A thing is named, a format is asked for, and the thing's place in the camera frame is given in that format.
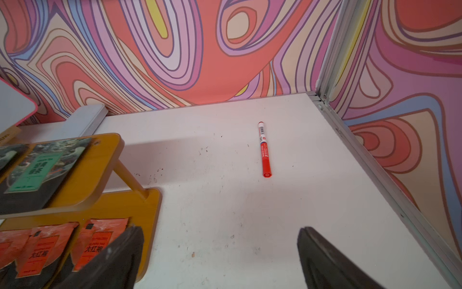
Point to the red tea bag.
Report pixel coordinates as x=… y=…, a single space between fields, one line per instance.
x=37 y=263
x=12 y=244
x=95 y=236

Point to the white board with pink edge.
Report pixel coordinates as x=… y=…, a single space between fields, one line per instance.
x=15 y=106

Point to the yellow wooden two-tier shelf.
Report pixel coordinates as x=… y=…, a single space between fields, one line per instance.
x=99 y=187

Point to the white plastic box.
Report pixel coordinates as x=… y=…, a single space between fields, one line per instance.
x=82 y=123

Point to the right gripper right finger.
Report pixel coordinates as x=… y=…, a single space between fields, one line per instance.
x=326 y=267

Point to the red marker pen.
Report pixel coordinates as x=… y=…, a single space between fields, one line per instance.
x=266 y=167

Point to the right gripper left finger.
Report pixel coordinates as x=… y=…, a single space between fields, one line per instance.
x=116 y=267

